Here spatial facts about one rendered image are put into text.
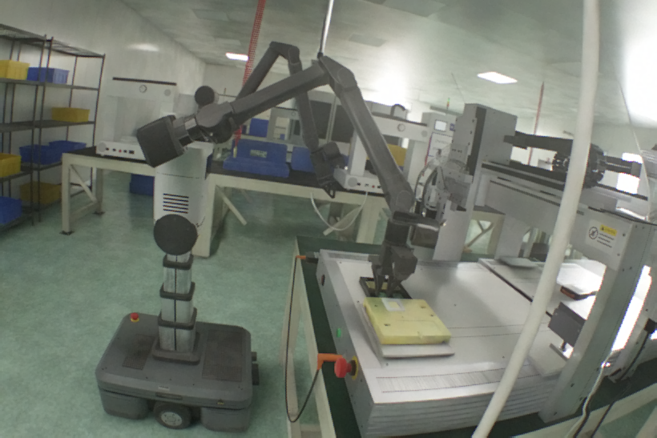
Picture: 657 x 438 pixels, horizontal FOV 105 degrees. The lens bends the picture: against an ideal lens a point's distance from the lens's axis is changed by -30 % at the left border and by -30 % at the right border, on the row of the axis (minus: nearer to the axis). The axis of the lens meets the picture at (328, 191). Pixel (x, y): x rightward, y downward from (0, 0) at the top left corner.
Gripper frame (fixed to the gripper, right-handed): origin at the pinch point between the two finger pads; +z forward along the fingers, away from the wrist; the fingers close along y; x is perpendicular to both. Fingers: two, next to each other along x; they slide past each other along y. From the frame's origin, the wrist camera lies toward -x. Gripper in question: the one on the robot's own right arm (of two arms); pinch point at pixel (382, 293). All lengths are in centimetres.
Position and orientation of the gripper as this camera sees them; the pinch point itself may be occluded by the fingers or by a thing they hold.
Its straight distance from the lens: 93.3
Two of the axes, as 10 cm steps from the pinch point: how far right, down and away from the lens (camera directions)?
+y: 9.8, 1.4, 1.7
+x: -1.4, -2.0, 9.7
